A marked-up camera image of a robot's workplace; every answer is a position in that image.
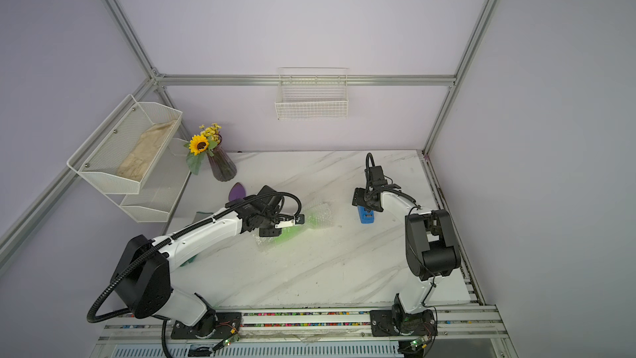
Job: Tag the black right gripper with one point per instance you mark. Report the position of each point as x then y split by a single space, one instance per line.
359 199

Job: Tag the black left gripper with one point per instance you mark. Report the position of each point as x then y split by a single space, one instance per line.
275 232

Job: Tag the green plastic wine glass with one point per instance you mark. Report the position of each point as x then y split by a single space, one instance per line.
312 222

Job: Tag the clear bubble wrap sheet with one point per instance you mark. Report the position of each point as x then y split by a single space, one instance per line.
322 209

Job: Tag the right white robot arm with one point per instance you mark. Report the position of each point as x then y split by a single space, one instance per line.
431 248

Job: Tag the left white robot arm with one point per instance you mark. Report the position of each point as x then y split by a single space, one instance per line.
142 279

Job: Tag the blue tape dispenser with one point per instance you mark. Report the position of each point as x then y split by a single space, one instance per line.
366 216

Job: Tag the ribbed smoky glass vase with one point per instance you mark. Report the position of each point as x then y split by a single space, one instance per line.
221 164

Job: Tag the green white garden glove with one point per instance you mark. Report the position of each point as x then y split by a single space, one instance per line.
200 215

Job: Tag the yellow sunflower bouquet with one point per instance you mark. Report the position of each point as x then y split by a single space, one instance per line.
201 146

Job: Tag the lower white mesh basket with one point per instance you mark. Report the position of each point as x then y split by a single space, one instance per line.
160 194

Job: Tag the beige cloth in basket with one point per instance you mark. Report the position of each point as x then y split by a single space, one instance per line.
137 163

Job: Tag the purple trowel pink handle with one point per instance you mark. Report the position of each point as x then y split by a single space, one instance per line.
237 192

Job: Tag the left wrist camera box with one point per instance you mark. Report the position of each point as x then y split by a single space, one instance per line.
286 221

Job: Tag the white mesh wall basket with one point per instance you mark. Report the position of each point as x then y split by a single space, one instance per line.
99 157

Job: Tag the horizontal aluminium back rail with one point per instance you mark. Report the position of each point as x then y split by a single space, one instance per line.
274 80

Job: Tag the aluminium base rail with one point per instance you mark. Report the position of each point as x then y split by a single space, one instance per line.
460 331

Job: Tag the right aluminium frame post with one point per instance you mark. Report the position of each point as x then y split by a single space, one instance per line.
476 37

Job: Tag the aluminium frame post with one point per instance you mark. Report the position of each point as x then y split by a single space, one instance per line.
476 37
115 9

